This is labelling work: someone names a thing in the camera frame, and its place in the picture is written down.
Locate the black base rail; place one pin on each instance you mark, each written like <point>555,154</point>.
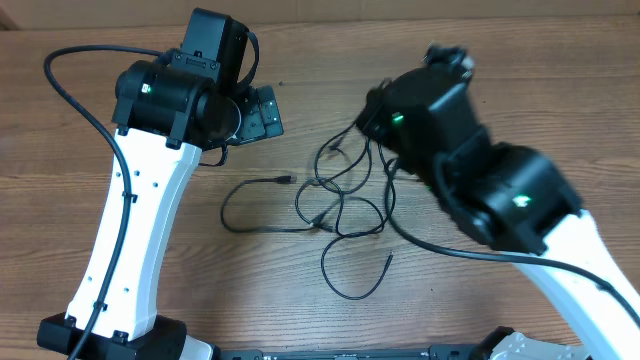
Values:
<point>504,343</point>

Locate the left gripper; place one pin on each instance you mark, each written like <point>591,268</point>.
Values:
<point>255,127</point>

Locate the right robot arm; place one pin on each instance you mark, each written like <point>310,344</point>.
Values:
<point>509,198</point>

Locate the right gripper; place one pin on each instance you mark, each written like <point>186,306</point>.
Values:
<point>379,122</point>

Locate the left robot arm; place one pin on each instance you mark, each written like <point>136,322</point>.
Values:
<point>171,107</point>

